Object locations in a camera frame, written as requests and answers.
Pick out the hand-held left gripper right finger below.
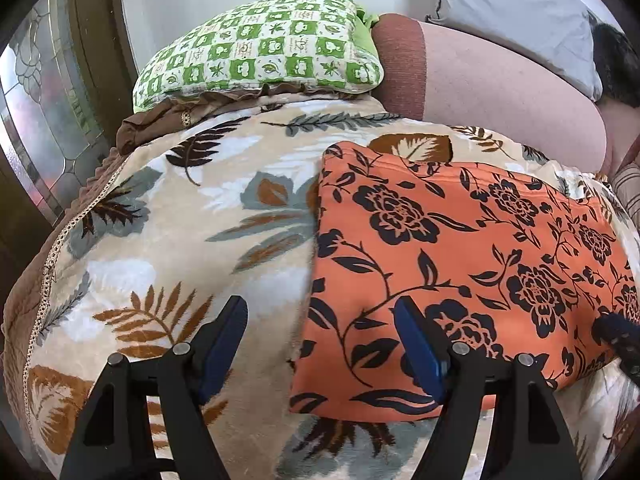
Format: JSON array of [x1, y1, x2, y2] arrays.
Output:
[[392, 295, 583, 480]]

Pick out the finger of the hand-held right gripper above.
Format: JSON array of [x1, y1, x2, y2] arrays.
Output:
[[591, 314, 640, 378]]

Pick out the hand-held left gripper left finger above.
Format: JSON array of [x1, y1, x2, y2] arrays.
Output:
[[59, 295, 249, 480]]

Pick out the orange floral garment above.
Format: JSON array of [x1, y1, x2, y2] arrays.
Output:
[[289, 142, 640, 421]]

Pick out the leaf print blanket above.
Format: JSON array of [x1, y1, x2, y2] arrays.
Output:
[[22, 95, 640, 480]]

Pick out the striped cushion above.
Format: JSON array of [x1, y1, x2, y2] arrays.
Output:
[[612, 162, 640, 211]]

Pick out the black fuzzy cloth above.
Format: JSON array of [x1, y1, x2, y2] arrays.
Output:
[[587, 17, 640, 111]]

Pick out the pink bolster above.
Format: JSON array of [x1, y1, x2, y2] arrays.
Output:
[[371, 12, 613, 171]]

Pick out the wooden door with stained glass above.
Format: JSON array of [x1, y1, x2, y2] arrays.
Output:
[[0, 0, 138, 281]]

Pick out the green checkered pillow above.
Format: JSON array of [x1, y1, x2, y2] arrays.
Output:
[[132, 0, 385, 113]]

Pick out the grey pillow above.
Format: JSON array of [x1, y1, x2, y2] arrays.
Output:
[[425, 0, 603, 101]]

